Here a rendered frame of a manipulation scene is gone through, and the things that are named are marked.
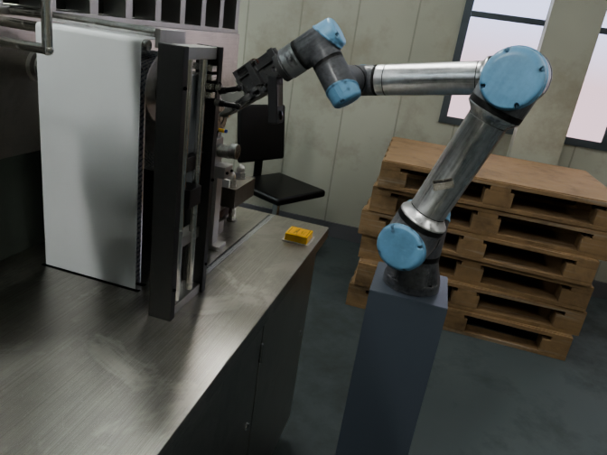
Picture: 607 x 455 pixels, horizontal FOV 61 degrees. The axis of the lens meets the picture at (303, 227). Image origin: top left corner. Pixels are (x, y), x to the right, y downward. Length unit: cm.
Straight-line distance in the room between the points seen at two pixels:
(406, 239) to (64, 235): 77
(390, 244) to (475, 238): 176
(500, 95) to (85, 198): 88
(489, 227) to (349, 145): 141
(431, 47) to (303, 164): 123
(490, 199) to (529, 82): 182
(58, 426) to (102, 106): 60
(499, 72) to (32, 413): 99
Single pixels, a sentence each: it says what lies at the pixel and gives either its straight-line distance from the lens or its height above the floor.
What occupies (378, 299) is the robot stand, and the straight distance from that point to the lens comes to 135.
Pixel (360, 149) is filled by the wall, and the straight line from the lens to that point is 389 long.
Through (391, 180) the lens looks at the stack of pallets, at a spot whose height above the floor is 81.
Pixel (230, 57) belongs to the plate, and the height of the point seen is 135.
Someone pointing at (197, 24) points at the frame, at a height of 146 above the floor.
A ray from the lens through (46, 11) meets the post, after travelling 93.
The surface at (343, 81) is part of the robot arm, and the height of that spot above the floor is 140.
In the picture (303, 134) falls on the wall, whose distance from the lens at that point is 396.
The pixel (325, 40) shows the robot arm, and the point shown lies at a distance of 124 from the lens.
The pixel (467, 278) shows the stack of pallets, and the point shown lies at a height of 33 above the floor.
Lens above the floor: 149
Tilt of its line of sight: 21 degrees down
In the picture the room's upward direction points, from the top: 8 degrees clockwise
